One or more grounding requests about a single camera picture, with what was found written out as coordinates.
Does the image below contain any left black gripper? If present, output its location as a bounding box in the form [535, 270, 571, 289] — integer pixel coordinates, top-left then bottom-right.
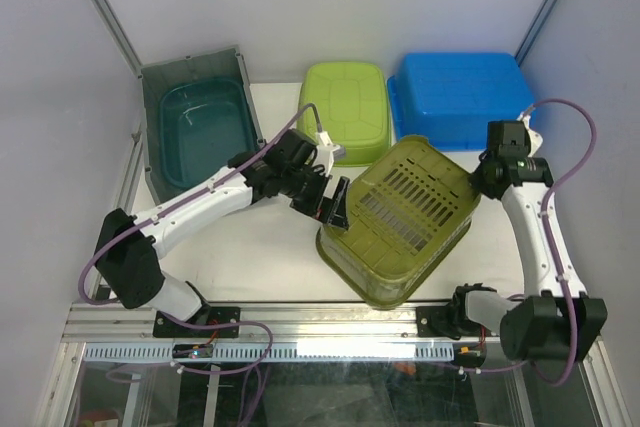
[282, 166, 351, 232]

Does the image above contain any olive green slotted basket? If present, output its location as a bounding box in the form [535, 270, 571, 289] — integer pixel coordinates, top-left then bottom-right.
[316, 135, 481, 310]

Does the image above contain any blue plastic tub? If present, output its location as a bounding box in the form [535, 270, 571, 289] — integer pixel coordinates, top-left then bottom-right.
[387, 52, 534, 151]

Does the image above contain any lime green shallow tub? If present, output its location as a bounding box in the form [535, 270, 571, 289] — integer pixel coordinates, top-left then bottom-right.
[297, 61, 391, 167]

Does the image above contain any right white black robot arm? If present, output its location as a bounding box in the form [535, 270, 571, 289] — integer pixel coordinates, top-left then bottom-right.
[446, 120, 608, 364]

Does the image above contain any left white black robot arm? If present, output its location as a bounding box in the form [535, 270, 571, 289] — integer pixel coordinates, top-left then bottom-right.
[91, 129, 350, 336]

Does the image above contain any teal translucent tub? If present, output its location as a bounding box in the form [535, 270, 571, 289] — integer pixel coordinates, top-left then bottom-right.
[158, 77, 258, 190]

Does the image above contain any grey tray under basket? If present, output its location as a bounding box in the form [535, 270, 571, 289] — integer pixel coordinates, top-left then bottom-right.
[139, 46, 266, 204]

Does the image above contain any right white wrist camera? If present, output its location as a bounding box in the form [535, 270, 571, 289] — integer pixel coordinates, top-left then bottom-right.
[518, 113, 543, 157]

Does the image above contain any aluminium mounting rail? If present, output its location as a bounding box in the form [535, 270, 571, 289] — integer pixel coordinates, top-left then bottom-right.
[62, 300, 600, 346]

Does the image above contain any white slotted cable duct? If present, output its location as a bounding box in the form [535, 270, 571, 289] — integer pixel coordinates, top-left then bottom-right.
[84, 340, 455, 364]

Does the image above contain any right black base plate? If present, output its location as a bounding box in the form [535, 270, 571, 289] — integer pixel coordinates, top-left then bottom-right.
[416, 303, 504, 340]

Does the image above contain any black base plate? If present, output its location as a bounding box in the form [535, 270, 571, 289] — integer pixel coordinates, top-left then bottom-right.
[416, 303, 504, 340]
[152, 305, 241, 339]

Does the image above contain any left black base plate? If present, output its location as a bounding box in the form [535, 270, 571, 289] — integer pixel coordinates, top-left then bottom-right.
[152, 305, 241, 339]

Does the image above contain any right aluminium frame post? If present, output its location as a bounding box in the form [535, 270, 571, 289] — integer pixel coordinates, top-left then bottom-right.
[514, 0, 590, 64]

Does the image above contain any aluminium frame post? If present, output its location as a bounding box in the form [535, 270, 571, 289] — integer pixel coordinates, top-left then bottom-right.
[91, 0, 141, 74]
[514, 0, 590, 64]

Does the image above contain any left aluminium frame post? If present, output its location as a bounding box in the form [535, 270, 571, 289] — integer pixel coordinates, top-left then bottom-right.
[91, 0, 141, 74]

